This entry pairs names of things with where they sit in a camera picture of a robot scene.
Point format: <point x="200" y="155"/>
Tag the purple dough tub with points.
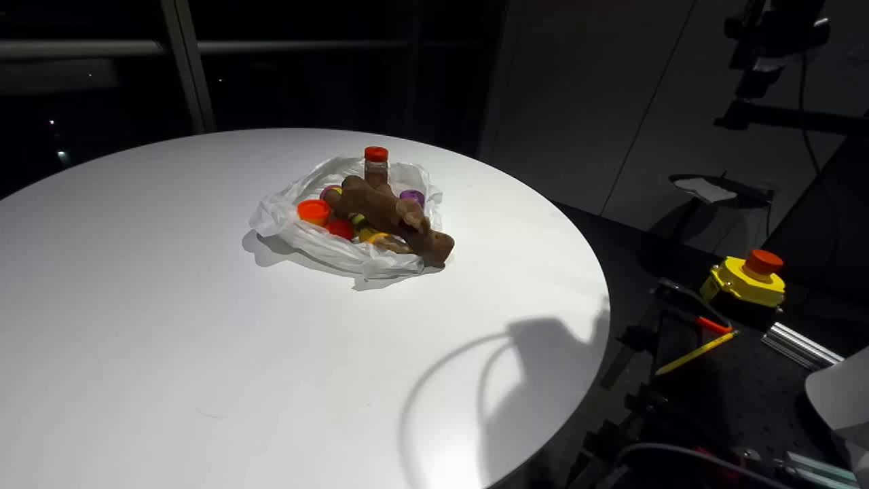
<point x="415" y="197"/>

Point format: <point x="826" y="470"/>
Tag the grey window rail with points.
<point x="90" y="47"/>

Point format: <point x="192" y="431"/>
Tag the grey window frame post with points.
<point x="188" y="64"/>

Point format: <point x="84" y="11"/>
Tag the black camera on stand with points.
<point x="777" y="32"/>

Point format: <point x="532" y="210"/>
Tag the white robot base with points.
<point x="844" y="397"/>

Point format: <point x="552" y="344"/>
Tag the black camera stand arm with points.
<point x="790" y="116"/>

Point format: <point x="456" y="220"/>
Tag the orange dough tub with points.
<point x="313" y="210"/>

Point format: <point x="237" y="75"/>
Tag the yellow emergency stop button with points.
<point x="752" y="279"/>

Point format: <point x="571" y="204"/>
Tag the yellow pencil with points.
<point x="697" y="352"/>

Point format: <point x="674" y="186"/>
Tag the spice jar with red lid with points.
<point x="377" y="158"/>

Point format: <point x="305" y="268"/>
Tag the white card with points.
<point x="704" y="188"/>

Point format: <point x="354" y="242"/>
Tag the white plastic bag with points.
<point x="280" y="220"/>

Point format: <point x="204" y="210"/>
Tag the brown plush toy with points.
<point x="381" y="207"/>

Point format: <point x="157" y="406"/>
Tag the aluminium profile bar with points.
<point x="802" y="344"/>

